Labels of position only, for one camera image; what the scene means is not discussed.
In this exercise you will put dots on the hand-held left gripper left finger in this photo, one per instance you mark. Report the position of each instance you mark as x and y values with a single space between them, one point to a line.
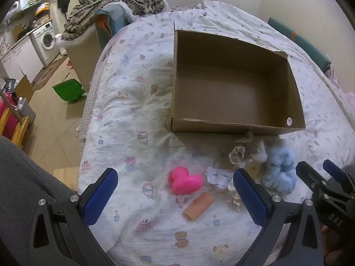
99 196

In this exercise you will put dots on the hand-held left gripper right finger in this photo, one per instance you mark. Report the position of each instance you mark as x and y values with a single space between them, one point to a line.
249 196

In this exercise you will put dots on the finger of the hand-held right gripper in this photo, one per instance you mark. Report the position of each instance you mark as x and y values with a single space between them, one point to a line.
336 171
308 174

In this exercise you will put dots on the cream plush toy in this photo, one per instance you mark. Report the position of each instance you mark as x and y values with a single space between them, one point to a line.
235 198

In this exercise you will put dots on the blue fluffy scrunchie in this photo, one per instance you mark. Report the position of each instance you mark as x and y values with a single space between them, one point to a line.
277 171

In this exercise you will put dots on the clear plastic bag with label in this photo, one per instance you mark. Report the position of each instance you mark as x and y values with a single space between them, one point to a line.
219 176

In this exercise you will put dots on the beige knitted scrunchie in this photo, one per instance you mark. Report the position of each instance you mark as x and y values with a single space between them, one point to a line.
237 155

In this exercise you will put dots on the orange foam tube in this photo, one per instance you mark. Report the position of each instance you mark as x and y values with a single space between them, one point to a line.
198 206

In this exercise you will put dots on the pink heart-shaped toy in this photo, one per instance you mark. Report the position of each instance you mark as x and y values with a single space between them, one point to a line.
183 183

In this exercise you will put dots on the brown cardboard box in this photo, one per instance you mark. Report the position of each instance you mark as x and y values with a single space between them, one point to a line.
222 94

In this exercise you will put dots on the white printed bedsheet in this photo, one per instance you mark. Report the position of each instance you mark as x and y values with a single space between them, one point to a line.
133 102

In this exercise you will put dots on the yellow wooden rack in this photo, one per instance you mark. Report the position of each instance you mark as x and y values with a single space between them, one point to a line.
19 128

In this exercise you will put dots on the green dustpan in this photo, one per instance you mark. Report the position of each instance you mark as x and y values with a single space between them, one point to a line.
68 90

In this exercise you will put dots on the grey bin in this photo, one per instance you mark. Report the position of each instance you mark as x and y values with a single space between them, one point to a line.
26 112

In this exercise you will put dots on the pink bag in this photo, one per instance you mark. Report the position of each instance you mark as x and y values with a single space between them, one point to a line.
7 110

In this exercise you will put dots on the brown cardboard sheet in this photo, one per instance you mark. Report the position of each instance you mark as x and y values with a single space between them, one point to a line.
24 88

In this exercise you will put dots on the patterned floor mat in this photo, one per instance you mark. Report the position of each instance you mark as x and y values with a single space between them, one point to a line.
50 70

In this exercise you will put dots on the beige armchair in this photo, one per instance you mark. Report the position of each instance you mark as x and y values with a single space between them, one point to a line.
83 52

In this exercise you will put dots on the white kitchen cabinet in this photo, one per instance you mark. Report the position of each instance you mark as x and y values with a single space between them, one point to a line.
22 58

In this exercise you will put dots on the white washing machine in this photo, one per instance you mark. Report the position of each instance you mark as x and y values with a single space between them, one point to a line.
47 40

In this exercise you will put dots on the teal cushion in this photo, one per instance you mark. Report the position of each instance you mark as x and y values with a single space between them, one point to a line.
116 16

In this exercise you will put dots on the patterned knitted blanket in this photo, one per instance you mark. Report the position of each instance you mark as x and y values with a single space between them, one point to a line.
111 0

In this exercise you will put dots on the dark hanging garment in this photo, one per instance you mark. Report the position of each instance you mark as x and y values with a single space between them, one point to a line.
64 0

